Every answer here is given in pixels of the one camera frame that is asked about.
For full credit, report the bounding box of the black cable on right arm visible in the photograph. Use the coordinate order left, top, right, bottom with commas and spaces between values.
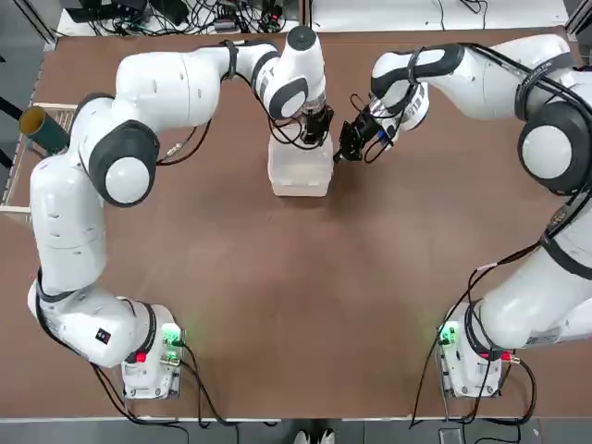
351, 43, 592, 251

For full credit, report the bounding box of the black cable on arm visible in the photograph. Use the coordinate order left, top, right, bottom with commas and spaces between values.
351, 43, 592, 251
156, 39, 335, 166

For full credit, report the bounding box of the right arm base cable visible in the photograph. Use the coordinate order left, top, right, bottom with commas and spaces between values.
409, 252, 540, 429

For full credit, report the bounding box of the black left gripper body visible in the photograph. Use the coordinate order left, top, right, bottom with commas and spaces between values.
302, 106, 335, 140

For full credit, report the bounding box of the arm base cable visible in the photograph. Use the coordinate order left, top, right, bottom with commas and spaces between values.
409, 252, 540, 429
90, 344, 281, 429

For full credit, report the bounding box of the aluminium corner post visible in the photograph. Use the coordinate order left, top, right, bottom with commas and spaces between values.
566, 0, 592, 41
30, 0, 59, 47

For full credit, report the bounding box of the left arm base cable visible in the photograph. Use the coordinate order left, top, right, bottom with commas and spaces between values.
90, 344, 281, 429

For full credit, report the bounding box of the teal mug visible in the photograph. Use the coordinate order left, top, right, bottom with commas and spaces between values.
18, 105, 71, 157

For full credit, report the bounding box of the white plastic preservation box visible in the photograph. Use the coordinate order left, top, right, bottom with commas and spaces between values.
266, 136, 335, 198

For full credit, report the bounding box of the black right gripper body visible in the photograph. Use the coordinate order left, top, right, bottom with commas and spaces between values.
344, 109, 388, 158

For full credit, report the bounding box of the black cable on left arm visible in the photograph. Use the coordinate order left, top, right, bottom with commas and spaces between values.
156, 39, 335, 166

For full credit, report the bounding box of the aluminium frame post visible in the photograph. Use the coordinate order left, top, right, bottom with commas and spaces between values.
298, 0, 315, 33

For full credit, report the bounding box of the white wire rack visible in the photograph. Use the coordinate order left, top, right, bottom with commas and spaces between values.
0, 102, 80, 215

